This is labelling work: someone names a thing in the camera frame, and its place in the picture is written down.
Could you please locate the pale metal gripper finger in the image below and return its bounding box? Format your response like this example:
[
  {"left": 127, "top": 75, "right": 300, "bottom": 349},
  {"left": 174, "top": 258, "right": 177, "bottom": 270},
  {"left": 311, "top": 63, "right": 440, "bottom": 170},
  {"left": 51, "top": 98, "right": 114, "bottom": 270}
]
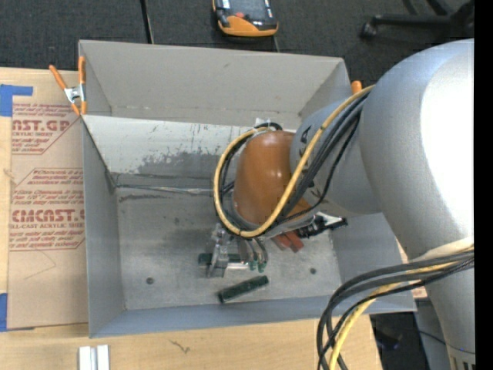
[
  {"left": 210, "top": 224, "right": 227, "bottom": 254},
  {"left": 206, "top": 252, "right": 229, "bottom": 279}
]

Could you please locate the brown cardboard board red print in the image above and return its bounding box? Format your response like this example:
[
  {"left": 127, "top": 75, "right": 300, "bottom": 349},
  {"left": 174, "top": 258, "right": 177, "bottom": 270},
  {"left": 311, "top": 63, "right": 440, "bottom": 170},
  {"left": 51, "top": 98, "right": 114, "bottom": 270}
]
[{"left": 0, "top": 66, "right": 90, "bottom": 331}]

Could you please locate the grey metal bin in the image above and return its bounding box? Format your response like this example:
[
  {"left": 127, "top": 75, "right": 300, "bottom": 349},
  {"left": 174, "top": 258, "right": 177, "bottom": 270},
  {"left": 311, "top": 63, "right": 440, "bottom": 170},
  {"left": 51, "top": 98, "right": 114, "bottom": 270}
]
[{"left": 78, "top": 39, "right": 419, "bottom": 339}]

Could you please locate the red-brown flat block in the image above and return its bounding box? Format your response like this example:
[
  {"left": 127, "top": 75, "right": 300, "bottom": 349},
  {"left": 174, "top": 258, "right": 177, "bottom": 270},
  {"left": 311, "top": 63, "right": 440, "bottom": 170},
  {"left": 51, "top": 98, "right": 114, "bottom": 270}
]
[
  {"left": 287, "top": 230, "right": 306, "bottom": 254},
  {"left": 274, "top": 233, "right": 294, "bottom": 252}
]

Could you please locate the black cylinder on white bracket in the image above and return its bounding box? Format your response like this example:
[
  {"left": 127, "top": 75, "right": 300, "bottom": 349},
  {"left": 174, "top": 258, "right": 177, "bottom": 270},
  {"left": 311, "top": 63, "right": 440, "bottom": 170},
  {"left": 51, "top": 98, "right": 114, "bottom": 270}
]
[{"left": 299, "top": 213, "right": 348, "bottom": 239}]

